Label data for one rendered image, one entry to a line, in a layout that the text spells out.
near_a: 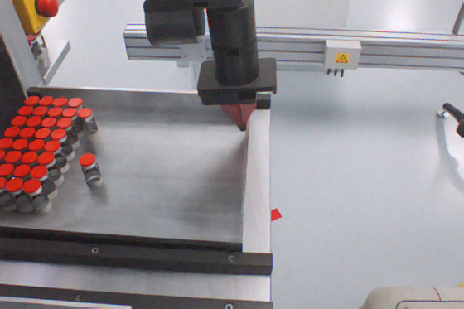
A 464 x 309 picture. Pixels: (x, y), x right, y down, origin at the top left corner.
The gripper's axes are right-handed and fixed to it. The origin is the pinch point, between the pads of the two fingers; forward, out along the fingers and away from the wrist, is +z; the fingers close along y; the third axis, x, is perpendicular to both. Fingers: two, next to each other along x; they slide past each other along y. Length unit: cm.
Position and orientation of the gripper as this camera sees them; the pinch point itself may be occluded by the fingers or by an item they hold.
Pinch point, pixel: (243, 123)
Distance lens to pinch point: 61.4
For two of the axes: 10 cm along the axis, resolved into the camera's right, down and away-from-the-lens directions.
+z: 0.9, 7.3, 6.8
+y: -9.9, 0.3, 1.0
